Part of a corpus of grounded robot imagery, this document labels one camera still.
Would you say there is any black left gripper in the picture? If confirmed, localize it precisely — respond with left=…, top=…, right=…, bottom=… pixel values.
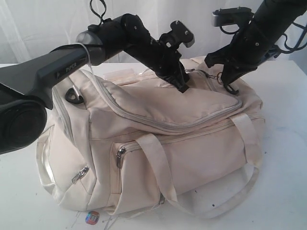
left=143, top=33, right=189, bottom=93

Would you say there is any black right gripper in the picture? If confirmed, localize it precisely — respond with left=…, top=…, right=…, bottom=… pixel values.
left=205, top=14, right=283, bottom=85

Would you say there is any cream fabric duffel bag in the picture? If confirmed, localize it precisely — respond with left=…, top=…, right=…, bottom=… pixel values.
left=36, top=57, right=265, bottom=218

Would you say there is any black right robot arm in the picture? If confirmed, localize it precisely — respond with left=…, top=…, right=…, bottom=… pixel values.
left=205, top=0, right=307, bottom=87

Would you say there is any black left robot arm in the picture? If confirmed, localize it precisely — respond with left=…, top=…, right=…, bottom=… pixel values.
left=0, top=13, right=195, bottom=154

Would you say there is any colourful sticker on table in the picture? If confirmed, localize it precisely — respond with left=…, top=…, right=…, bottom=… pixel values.
left=85, top=209, right=100, bottom=221

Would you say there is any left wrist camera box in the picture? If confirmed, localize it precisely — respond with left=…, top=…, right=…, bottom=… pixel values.
left=166, top=21, right=195, bottom=48

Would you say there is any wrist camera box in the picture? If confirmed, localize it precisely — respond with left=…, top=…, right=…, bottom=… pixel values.
left=212, top=7, right=254, bottom=27
left=166, top=21, right=195, bottom=48

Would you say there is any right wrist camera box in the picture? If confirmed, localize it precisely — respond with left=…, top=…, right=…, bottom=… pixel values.
left=212, top=7, right=254, bottom=27

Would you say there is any white cable tie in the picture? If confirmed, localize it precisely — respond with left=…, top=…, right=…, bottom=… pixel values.
left=75, top=42, right=98, bottom=88

